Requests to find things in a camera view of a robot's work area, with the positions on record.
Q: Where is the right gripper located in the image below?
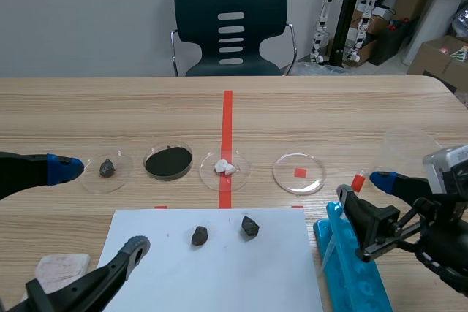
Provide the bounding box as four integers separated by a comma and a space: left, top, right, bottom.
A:
335, 170, 468, 294

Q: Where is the dark blue chair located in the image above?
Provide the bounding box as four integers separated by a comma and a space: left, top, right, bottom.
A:
170, 0, 298, 77

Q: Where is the clear plastic beaker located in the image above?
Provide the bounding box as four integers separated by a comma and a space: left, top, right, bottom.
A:
372, 127, 444, 182

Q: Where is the glass dish with black powder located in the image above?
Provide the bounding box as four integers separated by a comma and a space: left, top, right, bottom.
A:
142, 142, 195, 182

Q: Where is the black metal pole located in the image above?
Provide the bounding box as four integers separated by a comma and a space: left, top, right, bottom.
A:
330, 0, 367, 69

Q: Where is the small white tile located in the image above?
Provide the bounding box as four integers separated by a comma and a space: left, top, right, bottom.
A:
33, 252, 91, 292

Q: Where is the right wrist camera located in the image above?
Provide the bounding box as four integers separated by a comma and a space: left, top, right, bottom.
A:
422, 145, 468, 196

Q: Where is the small dark stone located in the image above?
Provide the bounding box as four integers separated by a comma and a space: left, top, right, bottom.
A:
190, 225, 211, 248
99, 159, 118, 178
240, 215, 261, 243

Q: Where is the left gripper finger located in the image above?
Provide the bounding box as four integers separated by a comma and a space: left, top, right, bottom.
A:
0, 151, 86, 201
24, 235, 152, 312

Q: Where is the turquoise rack with round holes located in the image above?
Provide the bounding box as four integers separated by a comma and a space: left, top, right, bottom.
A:
313, 201, 394, 312

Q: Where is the clear glass dish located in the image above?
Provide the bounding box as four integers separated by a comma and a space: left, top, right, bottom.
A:
198, 148, 253, 193
78, 152, 135, 194
272, 150, 328, 196

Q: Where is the dropper with red bulb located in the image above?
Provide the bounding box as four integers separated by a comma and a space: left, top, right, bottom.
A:
316, 169, 367, 278

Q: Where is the white sheet of paper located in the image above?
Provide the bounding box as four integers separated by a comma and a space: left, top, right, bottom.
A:
95, 208, 325, 312

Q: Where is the black corrugated cable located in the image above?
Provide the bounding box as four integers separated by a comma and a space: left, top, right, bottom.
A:
416, 248, 468, 291

